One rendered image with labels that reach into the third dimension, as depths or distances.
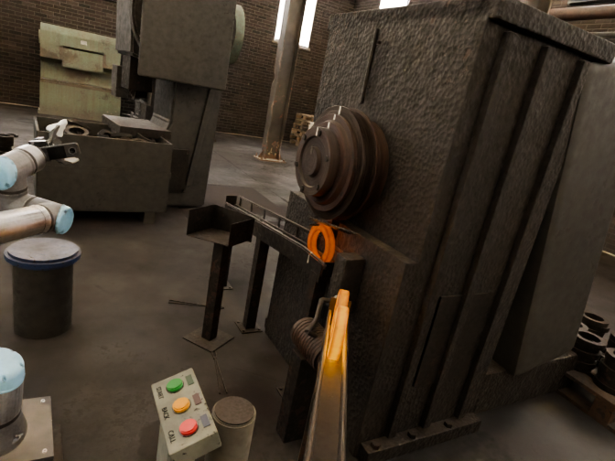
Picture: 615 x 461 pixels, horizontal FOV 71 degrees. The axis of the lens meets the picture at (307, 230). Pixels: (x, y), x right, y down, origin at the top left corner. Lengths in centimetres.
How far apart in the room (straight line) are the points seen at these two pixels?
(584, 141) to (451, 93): 70
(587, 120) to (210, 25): 320
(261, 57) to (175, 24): 832
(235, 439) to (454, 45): 138
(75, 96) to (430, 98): 949
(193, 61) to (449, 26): 294
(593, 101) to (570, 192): 37
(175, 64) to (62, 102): 664
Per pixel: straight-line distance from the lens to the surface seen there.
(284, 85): 884
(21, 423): 170
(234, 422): 126
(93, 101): 1066
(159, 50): 415
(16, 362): 158
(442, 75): 163
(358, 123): 169
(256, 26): 1239
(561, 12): 804
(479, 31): 158
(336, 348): 125
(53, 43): 1062
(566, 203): 213
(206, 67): 430
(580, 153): 209
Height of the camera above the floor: 136
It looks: 17 degrees down
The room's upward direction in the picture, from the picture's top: 11 degrees clockwise
